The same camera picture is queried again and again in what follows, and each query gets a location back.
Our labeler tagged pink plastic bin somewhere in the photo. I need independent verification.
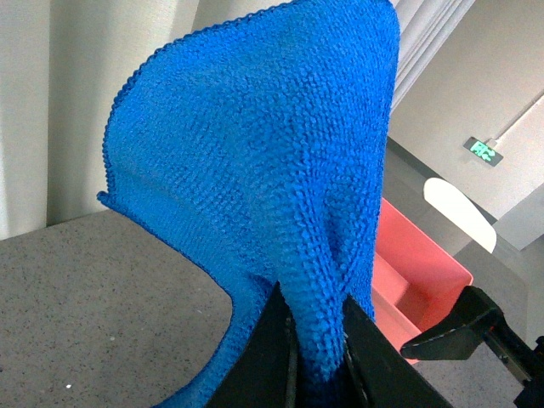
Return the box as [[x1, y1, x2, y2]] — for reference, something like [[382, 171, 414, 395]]
[[371, 199, 473, 350]]

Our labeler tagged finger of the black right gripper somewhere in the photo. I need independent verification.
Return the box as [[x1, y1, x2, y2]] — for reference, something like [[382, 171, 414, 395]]
[[343, 297, 451, 408]]

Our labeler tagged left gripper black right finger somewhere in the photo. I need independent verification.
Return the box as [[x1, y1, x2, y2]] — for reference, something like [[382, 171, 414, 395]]
[[400, 286, 504, 360]]

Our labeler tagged second gripper black body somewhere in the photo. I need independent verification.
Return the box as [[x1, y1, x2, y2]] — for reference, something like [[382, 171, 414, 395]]
[[513, 335, 544, 408]]

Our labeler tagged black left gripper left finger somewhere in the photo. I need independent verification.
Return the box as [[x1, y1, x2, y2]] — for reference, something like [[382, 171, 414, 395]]
[[207, 285, 298, 408]]

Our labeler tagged green exit sign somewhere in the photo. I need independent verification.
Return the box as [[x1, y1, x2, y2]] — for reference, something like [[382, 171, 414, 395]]
[[463, 137, 503, 167]]

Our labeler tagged blue microfiber cloth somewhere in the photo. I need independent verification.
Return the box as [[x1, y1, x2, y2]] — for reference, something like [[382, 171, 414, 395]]
[[98, 1, 400, 407]]

